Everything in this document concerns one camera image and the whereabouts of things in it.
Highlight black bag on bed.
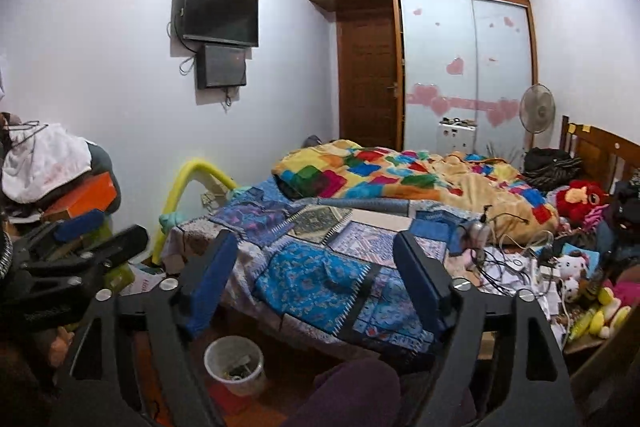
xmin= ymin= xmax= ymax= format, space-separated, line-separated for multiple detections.
xmin=522 ymin=147 xmax=582 ymax=193

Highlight yellow foam tube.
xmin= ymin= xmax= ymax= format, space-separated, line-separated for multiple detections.
xmin=151 ymin=157 xmax=240 ymax=265

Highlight patchwork patterned bedspread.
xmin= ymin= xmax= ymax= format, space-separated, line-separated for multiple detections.
xmin=160 ymin=180 xmax=476 ymax=360

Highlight colourful patchwork blanket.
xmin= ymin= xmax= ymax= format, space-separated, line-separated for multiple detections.
xmin=272 ymin=140 xmax=559 ymax=243

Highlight white trash bucket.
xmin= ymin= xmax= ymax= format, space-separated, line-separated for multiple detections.
xmin=203 ymin=336 xmax=267 ymax=398

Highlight white HotMax plastic bag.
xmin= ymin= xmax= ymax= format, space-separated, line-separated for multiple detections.
xmin=120 ymin=263 xmax=166 ymax=296

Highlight green floral bag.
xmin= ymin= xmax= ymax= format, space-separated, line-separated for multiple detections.
xmin=60 ymin=225 xmax=149 ymax=291

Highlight wooden door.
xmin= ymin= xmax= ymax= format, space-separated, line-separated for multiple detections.
xmin=337 ymin=9 xmax=399 ymax=148

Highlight white sliding wardrobe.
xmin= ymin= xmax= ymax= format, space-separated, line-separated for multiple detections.
xmin=398 ymin=0 xmax=534 ymax=165

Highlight red plush toy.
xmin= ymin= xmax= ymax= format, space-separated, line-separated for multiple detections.
xmin=555 ymin=180 xmax=608 ymax=227

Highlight orange box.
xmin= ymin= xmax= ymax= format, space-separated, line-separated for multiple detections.
xmin=41 ymin=172 xmax=117 ymax=221

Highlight wall mounted television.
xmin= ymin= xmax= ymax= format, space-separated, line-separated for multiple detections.
xmin=180 ymin=0 xmax=259 ymax=48

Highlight white appliance box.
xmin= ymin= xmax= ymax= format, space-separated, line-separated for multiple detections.
xmin=436 ymin=117 xmax=477 ymax=156

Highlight standing electric fan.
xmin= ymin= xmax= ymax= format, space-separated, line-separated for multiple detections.
xmin=518 ymin=83 xmax=556 ymax=150

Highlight wooden headboard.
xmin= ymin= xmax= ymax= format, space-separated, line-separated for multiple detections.
xmin=559 ymin=115 xmax=640 ymax=194

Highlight small black wall monitor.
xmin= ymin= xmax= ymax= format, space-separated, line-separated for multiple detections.
xmin=195 ymin=46 xmax=246 ymax=90

